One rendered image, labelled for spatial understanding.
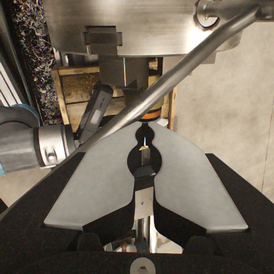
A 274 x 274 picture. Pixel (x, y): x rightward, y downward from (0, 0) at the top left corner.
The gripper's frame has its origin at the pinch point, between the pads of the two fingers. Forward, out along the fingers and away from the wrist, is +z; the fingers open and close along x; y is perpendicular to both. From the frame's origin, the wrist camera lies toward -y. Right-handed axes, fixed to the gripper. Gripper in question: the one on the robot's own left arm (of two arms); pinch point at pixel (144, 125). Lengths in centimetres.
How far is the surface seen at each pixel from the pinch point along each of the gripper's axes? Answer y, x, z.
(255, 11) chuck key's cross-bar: -6.3, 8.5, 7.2
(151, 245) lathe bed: 105, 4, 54
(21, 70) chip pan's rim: 9, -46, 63
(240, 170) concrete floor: 166, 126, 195
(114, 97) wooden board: 14.4, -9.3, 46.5
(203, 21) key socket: -5.7, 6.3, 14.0
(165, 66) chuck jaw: 1.6, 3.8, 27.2
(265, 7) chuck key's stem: -6.5, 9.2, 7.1
